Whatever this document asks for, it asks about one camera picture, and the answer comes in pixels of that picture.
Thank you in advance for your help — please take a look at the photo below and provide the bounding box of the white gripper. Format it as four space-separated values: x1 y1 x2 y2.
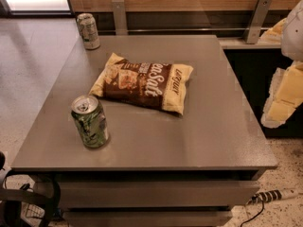
260 0 303 129

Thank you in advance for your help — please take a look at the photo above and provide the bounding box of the green soda can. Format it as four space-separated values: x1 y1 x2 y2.
71 95 109 148

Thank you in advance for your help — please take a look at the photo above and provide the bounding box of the white 7up can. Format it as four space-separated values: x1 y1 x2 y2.
77 13 100 50

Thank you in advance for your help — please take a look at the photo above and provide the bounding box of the brown yellow chip bag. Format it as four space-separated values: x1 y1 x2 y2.
90 53 193 114

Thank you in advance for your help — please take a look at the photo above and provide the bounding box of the white power strip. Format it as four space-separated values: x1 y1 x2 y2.
247 188 299 205

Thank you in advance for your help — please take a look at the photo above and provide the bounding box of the upper grey drawer front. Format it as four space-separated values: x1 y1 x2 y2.
59 181 258 208

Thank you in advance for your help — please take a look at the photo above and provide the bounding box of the grey drawer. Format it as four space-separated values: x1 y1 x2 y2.
63 211 232 227
59 181 258 208

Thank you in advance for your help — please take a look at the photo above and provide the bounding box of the lower grey drawer front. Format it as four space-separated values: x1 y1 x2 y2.
63 211 232 227

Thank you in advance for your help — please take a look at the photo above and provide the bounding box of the black office chair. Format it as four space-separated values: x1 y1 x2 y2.
0 151 61 227

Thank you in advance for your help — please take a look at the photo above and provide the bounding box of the right metal bracket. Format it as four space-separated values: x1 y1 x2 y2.
243 0 273 44

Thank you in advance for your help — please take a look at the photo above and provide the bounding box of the metal bracket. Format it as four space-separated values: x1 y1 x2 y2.
112 0 128 35
243 0 273 44

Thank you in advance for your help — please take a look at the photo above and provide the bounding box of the black power cable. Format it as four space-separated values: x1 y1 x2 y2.
240 196 265 227

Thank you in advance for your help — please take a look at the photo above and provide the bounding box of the left metal bracket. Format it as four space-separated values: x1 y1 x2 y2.
112 0 128 35

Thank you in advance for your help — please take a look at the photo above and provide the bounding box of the metal rail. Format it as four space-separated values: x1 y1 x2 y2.
98 26 273 35

